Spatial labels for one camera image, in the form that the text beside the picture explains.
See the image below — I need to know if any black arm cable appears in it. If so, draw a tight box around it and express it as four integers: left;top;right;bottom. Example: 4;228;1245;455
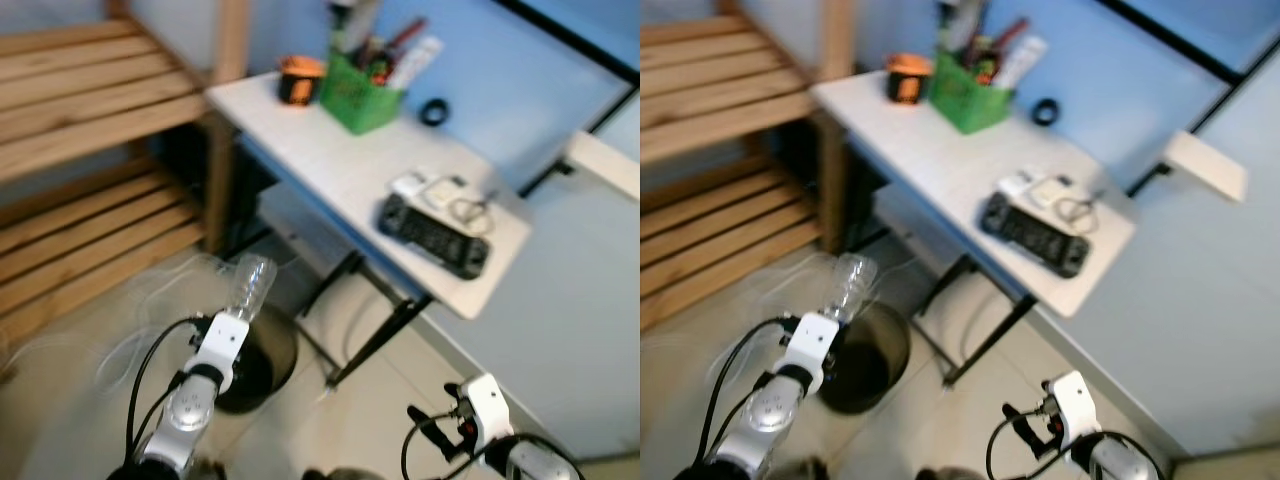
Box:
400;425;586;480
985;425;1166;480
125;318;206;471
700;316;801;471

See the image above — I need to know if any green plastic basket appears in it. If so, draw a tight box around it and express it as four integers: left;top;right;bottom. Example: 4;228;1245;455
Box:
320;50;406;136
930;50;1016;134

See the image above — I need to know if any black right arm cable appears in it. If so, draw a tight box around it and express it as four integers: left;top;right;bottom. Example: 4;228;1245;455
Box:
985;425;1166;480
400;425;586;480

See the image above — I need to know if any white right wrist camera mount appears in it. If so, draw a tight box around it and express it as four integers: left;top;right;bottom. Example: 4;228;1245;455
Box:
1043;370;1103;446
458;373;516;451

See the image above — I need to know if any black partition frame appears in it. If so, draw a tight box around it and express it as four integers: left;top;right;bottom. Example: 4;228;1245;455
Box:
1095;0;1280;191
495;0;641;196

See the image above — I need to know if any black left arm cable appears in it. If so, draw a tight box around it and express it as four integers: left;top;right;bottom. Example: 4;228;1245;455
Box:
700;316;801;471
125;318;206;471

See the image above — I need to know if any black game controller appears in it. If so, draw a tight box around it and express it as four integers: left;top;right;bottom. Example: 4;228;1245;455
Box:
378;193;493;281
980;192;1093;279

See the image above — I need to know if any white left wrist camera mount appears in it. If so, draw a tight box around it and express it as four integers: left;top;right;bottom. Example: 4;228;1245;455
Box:
788;312;841;393
190;312;251;391

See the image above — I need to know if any white grey bottle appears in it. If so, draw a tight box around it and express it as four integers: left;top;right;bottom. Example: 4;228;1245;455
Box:
328;0;381;56
938;0;986;56

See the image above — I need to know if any wooden slatted shelf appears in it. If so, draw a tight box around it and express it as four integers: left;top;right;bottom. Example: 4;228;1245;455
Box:
640;0;851;331
0;0;251;351

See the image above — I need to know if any white table with black legs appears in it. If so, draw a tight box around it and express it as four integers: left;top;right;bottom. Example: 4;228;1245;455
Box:
205;68;533;391
810;66;1139;389

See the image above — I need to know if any white ledge board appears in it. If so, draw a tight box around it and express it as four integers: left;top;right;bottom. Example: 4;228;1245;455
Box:
1163;130;1249;203
565;130;641;201

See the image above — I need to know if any black round trash bin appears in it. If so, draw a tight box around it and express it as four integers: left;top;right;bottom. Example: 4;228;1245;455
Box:
818;300;911;416
215;305;299;416

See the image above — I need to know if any clear plastic water bottle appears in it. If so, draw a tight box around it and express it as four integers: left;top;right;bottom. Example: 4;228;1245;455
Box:
828;252;879;323
225;253;278;323

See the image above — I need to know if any white tube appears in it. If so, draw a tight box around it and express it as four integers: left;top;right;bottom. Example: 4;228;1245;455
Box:
992;35;1049;91
385;35;446;91

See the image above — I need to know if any white charger with cord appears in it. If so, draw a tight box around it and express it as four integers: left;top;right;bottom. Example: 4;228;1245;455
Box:
997;172;1101;236
390;172;496;236

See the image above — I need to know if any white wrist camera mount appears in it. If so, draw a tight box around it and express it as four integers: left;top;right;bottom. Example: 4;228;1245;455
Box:
190;312;251;391
458;373;516;451
1043;370;1103;446
788;312;841;393

